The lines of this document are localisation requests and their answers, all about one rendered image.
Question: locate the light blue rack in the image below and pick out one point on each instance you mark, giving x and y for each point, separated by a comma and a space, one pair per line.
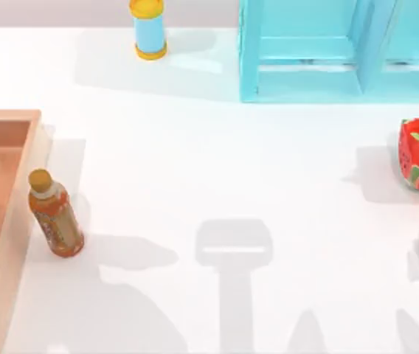
305, 73

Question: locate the orange bottle with yellow cap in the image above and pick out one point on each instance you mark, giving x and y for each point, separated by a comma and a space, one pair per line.
56, 221

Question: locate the light blue and yellow bottle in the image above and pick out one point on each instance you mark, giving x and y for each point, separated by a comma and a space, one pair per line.
149, 29

